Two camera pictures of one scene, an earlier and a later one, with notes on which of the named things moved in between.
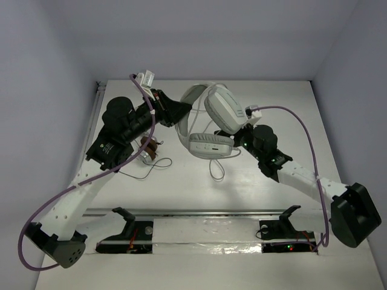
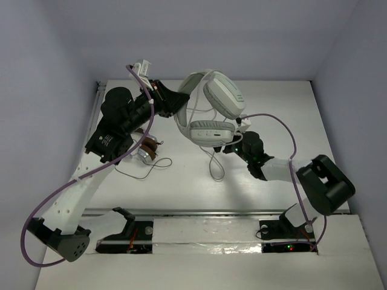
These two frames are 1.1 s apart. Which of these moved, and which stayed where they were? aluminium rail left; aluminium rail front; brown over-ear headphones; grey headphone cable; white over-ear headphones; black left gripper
Moved: black left gripper; white over-ear headphones; grey headphone cable
Stayed: aluminium rail left; aluminium rail front; brown over-ear headphones
